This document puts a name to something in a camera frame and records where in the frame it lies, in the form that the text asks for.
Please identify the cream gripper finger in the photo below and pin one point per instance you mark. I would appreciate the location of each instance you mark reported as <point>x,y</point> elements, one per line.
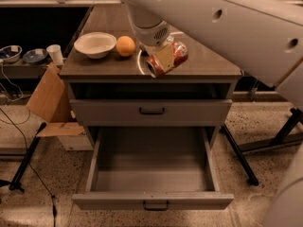
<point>164,57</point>

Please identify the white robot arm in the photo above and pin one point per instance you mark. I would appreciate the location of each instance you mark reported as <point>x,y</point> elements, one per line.
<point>262,37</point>

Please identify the grey drawer cabinet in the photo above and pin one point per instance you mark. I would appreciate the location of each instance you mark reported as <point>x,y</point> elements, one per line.
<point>121,92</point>

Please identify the closed grey drawer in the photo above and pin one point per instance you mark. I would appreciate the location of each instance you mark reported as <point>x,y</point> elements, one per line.
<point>125,112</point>

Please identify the open grey drawer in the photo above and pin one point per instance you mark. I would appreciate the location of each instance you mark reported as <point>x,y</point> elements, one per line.
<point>136,164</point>

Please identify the orange fruit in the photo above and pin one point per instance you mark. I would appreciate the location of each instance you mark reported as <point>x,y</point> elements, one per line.
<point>125,46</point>

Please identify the white paper bowl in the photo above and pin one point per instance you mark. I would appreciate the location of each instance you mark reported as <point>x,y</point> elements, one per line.
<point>95,45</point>

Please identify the white paper cup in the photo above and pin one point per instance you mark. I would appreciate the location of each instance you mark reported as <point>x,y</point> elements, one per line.
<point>55,54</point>

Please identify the brown cardboard box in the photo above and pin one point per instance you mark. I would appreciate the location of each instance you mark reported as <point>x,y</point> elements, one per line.
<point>50,102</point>

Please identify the blue bowl on shelf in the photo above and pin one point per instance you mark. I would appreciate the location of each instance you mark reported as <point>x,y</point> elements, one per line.
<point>35,56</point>

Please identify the black stand leg right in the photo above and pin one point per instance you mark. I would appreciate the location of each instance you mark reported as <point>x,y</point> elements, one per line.
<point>252,179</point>

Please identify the blue white bowl far left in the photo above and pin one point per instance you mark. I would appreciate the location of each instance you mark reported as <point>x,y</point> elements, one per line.
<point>10,53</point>

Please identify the black tripod leg left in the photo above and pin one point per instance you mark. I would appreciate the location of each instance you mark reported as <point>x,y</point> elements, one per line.
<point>15,184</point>

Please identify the black closed drawer handle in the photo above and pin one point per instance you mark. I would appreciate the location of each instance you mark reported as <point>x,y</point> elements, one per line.
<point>152,111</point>

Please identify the black open drawer handle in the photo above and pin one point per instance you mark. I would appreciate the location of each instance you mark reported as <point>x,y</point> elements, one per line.
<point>155,206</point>

